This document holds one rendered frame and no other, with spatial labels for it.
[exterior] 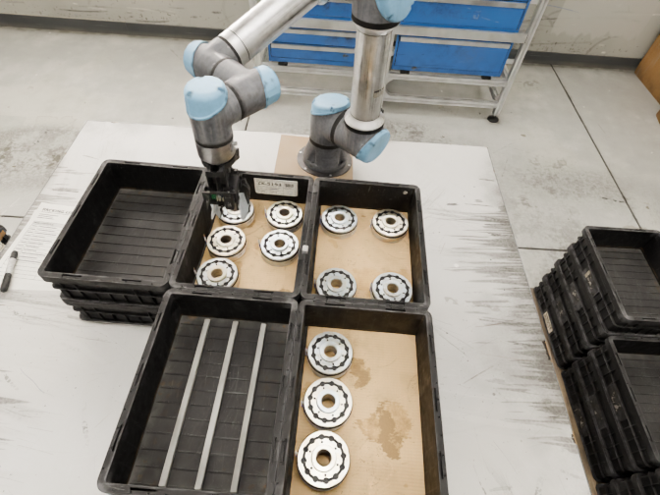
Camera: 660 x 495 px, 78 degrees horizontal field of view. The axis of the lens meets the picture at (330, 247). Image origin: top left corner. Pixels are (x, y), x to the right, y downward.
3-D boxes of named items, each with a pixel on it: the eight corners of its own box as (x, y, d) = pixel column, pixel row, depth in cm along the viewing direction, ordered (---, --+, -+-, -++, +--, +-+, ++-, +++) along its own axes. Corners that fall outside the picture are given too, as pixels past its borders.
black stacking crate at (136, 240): (119, 189, 126) (105, 160, 117) (215, 196, 126) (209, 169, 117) (59, 302, 102) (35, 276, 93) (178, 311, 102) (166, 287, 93)
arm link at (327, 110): (326, 120, 140) (330, 82, 130) (356, 138, 135) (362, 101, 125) (301, 134, 134) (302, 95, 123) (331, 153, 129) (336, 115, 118)
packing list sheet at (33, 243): (35, 202, 135) (34, 201, 135) (106, 206, 136) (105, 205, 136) (-20, 288, 116) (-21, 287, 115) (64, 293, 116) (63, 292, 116)
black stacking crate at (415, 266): (314, 205, 126) (315, 178, 117) (411, 213, 126) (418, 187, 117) (300, 321, 102) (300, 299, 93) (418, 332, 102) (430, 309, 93)
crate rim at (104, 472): (169, 292, 94) (166, 287, 93) (299, 303, 94) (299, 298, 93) (97, 493, 70) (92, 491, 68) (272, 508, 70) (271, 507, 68)
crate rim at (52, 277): (107, 164, 119) (104, 158, 117) (210, 173, 119) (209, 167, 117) (38, 281, 94) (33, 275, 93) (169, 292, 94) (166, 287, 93)
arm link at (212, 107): (238, 84, 73) (197, 103, 69) (245, 136, 82) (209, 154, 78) (210, 67, 76) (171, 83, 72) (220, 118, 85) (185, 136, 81)
